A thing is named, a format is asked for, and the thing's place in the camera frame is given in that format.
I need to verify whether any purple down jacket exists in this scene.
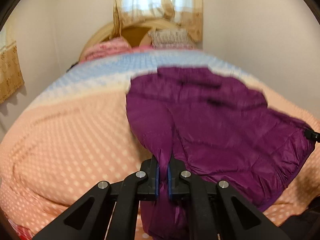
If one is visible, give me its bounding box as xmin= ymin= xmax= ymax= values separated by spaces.
xmin=126 ymin=67 xmax=315 ymax=239

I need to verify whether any polka dot bed quilt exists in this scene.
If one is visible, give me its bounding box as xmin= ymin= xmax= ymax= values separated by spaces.
xmin=1 ymin=50 xmax=319 ymax=239

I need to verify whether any beige side window curtain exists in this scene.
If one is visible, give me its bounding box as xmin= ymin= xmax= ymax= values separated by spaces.
xmin=0 ymin=23 xmax=24 ymax=103

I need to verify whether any striped grey pillow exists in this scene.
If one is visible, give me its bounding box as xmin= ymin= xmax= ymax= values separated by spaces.
xmin=148 ymin=29 xmax=196 ymax=49

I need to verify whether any folded pink blanket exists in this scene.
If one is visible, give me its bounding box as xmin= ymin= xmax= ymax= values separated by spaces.
xmin=79 ymin=36 xmax=131 ymax=62

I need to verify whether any beige lace window curtain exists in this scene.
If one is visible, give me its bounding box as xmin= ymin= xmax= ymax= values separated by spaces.
xmin=113 ymin=0 xmax=203 ymax=42

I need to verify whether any beige wooden headboard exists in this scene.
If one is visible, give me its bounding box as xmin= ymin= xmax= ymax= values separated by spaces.
xmin=79 ymin=18 xmax=181 ymax=61

